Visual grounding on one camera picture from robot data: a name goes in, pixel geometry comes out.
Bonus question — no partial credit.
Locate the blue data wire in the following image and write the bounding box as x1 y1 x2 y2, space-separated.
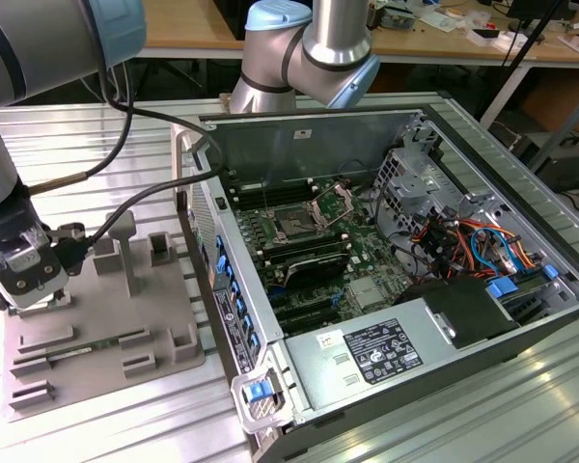
468 226 518 279

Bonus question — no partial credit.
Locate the silver chipset heatsink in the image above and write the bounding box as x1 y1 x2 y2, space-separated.
347 278 386 311

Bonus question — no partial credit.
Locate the orange power wire bundle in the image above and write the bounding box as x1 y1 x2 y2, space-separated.
412 216 546 271

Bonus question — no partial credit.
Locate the metal drive cage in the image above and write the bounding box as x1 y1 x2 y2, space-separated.
370 147 467 232

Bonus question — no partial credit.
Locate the grey plastic parts rack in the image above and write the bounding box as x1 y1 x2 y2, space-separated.
2 209 208 423

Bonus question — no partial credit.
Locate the black graphics card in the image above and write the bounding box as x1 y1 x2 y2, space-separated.
280 250 351 294

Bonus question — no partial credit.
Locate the thick black gripper cable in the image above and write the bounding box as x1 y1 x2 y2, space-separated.
23 47 134 195

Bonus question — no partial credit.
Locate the blue case latch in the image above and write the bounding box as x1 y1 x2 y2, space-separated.
244 379 273 402

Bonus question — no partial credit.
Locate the metal socket cover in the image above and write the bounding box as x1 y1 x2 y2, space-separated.
308 184 357 229

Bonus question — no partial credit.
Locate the black monitor stand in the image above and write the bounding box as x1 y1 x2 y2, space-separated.
505 0 546 31

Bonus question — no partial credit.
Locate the black camera cable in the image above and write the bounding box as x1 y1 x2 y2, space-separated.
52 98 226 272

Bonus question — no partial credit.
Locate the black plastic air shroud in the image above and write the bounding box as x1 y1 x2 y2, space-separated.
394 277 521 352

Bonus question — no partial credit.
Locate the black wire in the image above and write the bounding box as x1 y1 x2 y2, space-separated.
372 185 416 242

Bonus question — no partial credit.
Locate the open PC case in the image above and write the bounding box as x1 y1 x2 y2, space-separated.
171 103 579 463

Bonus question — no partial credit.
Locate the small metal device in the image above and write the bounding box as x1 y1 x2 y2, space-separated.
381 5 420 31

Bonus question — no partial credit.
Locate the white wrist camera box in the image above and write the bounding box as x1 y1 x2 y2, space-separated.
0 234 72 311

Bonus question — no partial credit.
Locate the white open box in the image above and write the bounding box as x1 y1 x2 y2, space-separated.
466 26 518 52

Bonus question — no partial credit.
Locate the black RAM slot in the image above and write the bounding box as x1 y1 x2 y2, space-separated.
262 238 349 265
234 188 317 211
259 230 346 253
230 178 316 200

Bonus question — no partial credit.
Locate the green motherboard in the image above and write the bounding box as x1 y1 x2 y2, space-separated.
221 173 419 339

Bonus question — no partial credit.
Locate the wooden desk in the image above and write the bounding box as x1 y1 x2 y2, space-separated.
369 0 579 126
134 0 252 62

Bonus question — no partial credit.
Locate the CPU socket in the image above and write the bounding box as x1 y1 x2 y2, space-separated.
268 204 322 244

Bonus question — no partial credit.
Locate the grey power supply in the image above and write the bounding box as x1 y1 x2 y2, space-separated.
282 294 464 425

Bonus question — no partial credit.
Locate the green RAM stick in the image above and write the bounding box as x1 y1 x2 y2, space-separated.
42 335 141 361

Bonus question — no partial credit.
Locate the black expansion slot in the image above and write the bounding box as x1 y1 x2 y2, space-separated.
275 308 343 335
271 294 338 317

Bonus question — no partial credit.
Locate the black computer under desk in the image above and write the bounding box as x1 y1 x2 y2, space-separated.
530 144 579 194

